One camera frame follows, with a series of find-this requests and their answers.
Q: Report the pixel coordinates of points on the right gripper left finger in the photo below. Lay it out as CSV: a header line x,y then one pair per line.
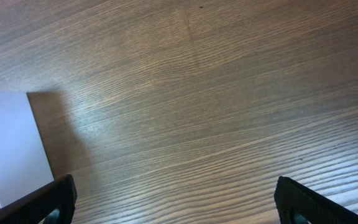
x,y
52,203

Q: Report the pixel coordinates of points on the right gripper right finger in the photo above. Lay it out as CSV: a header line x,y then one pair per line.
x,y
298,204

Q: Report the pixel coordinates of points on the white cardboard box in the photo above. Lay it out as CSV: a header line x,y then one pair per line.
x,y
24,166

